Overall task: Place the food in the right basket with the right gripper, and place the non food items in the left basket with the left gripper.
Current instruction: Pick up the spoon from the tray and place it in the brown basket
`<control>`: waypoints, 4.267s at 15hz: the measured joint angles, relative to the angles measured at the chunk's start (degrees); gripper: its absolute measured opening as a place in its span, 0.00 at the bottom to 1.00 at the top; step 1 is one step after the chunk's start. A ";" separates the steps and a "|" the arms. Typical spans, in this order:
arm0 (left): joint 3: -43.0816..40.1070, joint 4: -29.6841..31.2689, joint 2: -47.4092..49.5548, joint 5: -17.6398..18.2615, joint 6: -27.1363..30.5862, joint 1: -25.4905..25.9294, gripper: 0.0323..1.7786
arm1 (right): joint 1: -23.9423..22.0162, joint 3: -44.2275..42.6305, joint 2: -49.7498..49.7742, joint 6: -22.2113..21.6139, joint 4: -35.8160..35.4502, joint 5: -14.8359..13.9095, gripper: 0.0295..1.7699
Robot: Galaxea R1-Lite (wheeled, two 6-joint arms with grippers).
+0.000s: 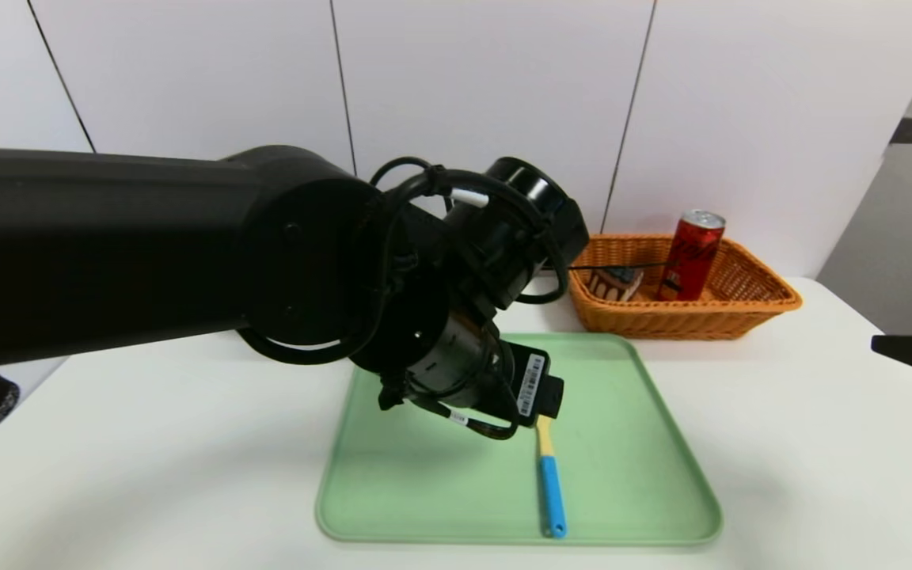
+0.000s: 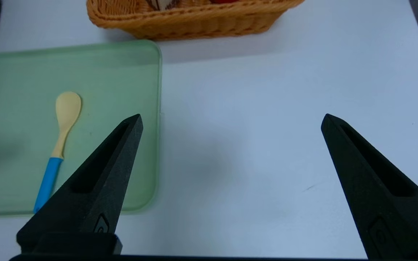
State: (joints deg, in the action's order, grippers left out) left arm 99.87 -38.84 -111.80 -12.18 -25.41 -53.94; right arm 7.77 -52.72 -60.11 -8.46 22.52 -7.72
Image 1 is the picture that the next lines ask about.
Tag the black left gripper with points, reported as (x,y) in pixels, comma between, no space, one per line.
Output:
(533,385)

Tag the black wall bracket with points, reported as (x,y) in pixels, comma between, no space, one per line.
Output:
(907,131)

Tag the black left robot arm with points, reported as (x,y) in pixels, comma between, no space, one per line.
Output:
(108,245)

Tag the chocolate blueberry cake slice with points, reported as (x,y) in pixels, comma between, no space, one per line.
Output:
(614,286)

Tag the light green plastic tray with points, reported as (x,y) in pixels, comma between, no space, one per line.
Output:
(622,475)

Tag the red soda can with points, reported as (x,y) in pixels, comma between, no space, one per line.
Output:
(689,261)

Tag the orange wicker basket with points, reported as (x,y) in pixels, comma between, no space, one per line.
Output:
(701,321)

